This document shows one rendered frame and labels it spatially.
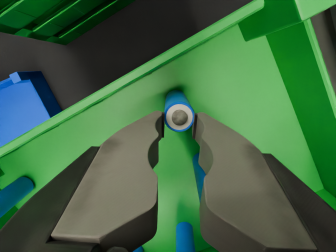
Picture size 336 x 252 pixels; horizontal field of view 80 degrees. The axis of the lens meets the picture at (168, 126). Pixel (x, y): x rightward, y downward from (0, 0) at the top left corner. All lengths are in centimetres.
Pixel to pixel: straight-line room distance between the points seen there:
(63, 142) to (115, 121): 6
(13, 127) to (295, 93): 63
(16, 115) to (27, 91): 8
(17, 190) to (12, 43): 45
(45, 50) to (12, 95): 15
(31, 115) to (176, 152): 49
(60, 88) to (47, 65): 6
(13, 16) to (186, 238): 36
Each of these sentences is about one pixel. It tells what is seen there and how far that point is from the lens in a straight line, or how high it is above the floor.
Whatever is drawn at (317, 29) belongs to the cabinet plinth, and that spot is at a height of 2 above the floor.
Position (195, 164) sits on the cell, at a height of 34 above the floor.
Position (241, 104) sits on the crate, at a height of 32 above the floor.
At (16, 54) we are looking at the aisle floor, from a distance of 63.
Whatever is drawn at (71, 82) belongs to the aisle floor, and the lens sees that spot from 57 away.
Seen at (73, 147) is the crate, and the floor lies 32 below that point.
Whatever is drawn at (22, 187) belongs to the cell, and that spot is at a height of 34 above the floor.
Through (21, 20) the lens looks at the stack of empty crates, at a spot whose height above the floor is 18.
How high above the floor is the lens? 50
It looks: 74 degrees down
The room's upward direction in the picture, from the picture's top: 173 degrees counter-clockwise
